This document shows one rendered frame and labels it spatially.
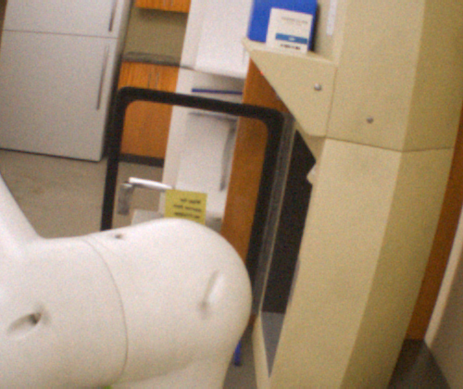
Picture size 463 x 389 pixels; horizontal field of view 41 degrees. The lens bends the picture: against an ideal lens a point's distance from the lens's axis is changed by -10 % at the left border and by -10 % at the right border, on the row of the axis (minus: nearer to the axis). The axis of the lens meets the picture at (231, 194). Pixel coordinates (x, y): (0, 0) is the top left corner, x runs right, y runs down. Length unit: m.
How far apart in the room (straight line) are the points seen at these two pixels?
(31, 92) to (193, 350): 5.64
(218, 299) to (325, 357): 0.60
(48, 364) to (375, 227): 0.65
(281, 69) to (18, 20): 5.23
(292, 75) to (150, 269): 0.50
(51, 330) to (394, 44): 0.65
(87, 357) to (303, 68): 0.57
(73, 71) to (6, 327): 5.57
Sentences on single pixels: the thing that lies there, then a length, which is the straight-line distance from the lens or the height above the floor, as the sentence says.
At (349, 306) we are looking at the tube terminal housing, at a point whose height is 1.18.
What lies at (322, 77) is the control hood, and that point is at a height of 1.49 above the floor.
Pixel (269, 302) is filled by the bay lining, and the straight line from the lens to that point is 1.26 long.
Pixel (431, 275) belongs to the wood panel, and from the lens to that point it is 1.41.
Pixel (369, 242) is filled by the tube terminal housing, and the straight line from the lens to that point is 0.93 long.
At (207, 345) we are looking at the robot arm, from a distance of 0.43.
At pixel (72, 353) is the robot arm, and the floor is 1.37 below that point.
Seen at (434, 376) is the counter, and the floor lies 0.94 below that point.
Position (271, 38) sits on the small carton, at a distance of 0.96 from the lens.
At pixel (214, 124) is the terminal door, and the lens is 1.19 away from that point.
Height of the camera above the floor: 1.56
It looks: 16 degrees down
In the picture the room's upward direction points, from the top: 9 degrees clockwise
